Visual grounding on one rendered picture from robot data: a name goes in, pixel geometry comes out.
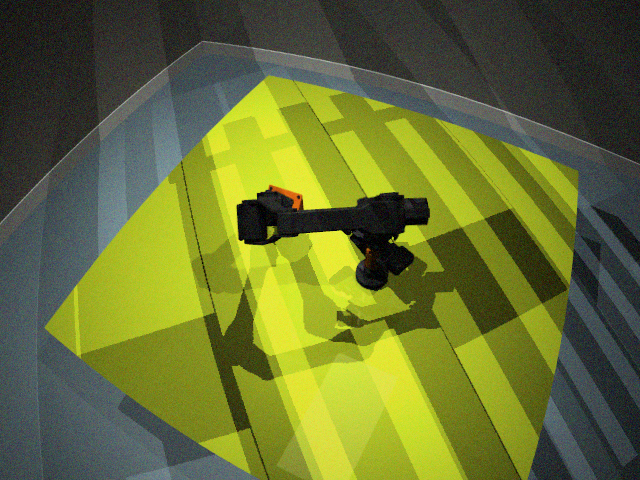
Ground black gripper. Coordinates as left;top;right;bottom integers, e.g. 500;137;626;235
341;229;415;275

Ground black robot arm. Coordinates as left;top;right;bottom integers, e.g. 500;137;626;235
236;190;430;246

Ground orange tapered knob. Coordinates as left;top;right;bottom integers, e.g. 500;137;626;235
365;246;381;270

